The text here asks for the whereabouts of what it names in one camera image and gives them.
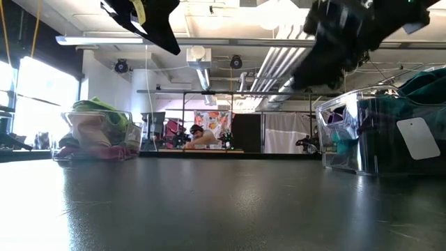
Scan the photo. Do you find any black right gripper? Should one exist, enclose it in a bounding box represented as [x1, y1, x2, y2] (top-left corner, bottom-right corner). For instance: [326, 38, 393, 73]
[291, 0, 379, 91]

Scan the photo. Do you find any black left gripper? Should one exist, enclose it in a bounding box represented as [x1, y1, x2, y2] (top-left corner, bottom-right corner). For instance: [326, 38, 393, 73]
[100, 0, 182, 56]

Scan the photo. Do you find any purple towel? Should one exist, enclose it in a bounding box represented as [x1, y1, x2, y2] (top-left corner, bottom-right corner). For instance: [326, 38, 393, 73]
[325, 108, 348, 127]

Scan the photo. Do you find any lime green towel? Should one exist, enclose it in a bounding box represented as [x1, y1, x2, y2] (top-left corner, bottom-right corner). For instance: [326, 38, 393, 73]
[71, 96, 130, 132]

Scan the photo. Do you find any dark green towel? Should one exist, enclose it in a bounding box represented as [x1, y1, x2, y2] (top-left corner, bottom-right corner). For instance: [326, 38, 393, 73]
[397, 67, 446, 105]

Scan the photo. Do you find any green cloth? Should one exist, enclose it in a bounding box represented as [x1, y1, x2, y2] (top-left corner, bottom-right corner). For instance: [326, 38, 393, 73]
[329, 96, 446, 175]

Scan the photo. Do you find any clear plastic basket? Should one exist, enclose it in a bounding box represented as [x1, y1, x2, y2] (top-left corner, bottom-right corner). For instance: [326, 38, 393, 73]
[51, 109, 144, 162]
[315, 63, 446, 178]

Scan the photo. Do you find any yellow tape tag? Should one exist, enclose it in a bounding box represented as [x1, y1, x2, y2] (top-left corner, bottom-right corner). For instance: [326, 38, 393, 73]
[130, 0, 148, 26]

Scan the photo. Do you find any white ceiling unit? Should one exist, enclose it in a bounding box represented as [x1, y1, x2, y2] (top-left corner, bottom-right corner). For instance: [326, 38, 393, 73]
[185, 45, 213, 69]

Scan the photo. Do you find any long light bar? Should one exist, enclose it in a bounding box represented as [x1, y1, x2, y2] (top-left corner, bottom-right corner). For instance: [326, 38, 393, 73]
[54, 34, 316, 49]

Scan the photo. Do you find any white curtain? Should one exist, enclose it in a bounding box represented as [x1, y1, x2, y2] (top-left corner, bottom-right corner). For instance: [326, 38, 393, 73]
[263, 111, 314, 155]

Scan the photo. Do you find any dark desktop monitor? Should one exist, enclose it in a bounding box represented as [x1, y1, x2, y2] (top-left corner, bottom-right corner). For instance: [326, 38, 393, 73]
[140, 111, 167, 133]

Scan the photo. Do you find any black panel board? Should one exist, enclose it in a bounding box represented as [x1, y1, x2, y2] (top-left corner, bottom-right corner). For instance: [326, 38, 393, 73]
[231, 113, 262, 154]

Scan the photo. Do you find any floral poster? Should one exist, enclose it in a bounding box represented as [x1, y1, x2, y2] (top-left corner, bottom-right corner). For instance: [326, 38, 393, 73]
[194, 110, 233, 140]

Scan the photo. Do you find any person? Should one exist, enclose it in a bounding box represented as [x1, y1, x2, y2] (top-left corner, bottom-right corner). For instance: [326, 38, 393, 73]
[183, 123, 224, 150]

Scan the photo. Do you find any background wooden table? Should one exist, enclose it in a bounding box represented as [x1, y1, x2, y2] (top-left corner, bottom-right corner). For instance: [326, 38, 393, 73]
[156, 147, 245, 155]

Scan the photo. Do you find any black table mat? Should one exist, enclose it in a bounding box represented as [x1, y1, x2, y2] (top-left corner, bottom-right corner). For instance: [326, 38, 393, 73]
[0, 153, 446, 251]

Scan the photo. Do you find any silver spiral air duct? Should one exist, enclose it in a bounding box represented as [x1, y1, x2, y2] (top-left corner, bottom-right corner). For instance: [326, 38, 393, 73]
[257, 20, 314, 112]

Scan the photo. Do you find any thin white hanging cord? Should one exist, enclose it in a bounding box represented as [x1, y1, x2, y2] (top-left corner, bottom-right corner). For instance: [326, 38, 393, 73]
[144, 44, 157, 151]

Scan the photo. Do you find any black metal rack frame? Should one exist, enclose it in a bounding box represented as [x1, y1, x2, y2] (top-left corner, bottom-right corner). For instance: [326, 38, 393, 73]
[136, 89, 346, 154]

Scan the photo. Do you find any yellow hanging cable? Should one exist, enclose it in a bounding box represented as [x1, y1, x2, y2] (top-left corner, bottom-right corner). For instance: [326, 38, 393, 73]
[29, 0, 43, 59]
[0, 0, 10, 67]

